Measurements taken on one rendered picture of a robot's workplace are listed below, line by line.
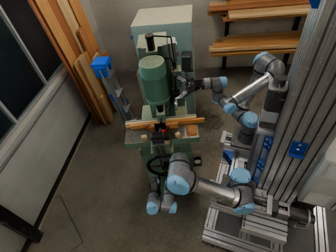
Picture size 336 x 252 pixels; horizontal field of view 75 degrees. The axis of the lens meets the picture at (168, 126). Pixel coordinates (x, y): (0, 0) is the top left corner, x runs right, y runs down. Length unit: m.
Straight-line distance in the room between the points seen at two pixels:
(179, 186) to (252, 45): 2.78
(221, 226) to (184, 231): 0.40
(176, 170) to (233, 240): 1.11
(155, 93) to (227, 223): 1.30
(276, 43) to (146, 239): 3.00
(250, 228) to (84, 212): 1.74
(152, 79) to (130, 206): 1.51
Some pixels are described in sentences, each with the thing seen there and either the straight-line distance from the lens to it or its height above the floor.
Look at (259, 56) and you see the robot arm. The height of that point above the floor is 1.42.
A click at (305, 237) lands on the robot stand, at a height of 0.21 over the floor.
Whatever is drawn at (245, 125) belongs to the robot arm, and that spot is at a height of 1.01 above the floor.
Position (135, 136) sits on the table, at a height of 0.90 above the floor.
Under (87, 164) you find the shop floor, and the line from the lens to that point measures 3.02.
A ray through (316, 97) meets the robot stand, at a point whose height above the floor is 1.57.
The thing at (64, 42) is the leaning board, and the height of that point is 1.22.
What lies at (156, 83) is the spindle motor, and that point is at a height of 1.39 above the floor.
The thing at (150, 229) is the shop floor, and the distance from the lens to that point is 2.40.
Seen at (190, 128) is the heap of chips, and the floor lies 0.93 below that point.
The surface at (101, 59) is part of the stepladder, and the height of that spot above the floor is 1.16.
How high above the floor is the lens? 2.24
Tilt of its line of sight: 46 degrees down
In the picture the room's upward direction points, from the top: 9 degrees counter-clockwise
